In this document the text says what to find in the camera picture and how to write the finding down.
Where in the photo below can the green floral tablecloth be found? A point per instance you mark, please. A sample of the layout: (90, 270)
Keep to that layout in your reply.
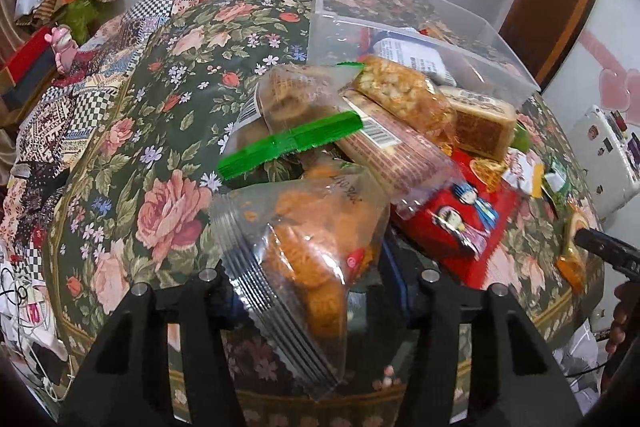
(160, 142)

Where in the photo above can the pink plush toy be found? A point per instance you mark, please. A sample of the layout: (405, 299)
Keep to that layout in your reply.
(61, 47)

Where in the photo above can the red cartoon snack packet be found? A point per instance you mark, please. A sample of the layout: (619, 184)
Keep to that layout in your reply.
(450, 217)

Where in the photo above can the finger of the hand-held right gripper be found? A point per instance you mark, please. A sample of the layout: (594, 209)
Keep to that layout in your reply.
(607, 248)

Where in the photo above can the long striped wafer packet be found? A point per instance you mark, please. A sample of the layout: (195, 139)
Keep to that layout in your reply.
(400, 152)

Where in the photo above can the brown cake packet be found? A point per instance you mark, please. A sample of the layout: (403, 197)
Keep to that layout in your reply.
(482, 122)

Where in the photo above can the clear plastic container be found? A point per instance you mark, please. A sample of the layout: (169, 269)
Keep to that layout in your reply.
(390, 2)

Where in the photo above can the red box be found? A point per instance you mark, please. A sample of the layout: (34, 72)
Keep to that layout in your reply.
(22, 62)

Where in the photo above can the person's right hand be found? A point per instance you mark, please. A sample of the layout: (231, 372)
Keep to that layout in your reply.
(622, 317)

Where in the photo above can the small green candy packet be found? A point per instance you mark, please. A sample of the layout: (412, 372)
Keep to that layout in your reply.
(556, 182)

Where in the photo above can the green-sealed bag of brown cookies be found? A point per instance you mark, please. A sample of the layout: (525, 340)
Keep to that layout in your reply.
(292, 107)

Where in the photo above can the peanut brittle bar packet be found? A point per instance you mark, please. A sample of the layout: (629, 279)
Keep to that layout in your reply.
(405, 99)

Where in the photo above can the white label snack packet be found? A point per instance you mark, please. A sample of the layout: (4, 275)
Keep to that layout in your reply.
(415, 57)

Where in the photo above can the patchwork checkered blanket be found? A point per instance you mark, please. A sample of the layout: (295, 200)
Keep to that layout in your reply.
(70, 107)

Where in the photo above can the pink heart wall stickers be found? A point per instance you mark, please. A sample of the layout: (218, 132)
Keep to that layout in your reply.
(617, 87)

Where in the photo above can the clear bag of orange cookies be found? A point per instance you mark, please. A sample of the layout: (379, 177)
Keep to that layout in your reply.
(305, 257)

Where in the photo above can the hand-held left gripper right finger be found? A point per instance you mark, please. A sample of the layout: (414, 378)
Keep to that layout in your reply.
(396, 267)

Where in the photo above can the white appliance with stickers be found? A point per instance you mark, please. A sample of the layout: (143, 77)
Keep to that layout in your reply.
(607, 157)

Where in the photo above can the small white and yellow candy packet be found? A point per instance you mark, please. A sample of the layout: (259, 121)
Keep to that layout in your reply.
(522, 169)

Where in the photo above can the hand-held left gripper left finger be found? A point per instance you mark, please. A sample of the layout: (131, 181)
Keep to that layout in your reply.
(227, 302)

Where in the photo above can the golden orange snack packet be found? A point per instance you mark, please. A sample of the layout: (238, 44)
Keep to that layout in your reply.
(572, 252)

